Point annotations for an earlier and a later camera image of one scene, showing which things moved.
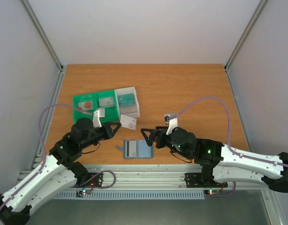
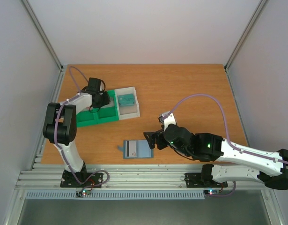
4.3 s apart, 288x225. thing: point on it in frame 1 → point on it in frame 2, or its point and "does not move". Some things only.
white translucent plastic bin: x=127 y=102 does not move
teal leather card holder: x=136 y=148 does not move
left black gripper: x=113 y=132 → x=107 y=100
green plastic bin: x=84 y=105 does not move
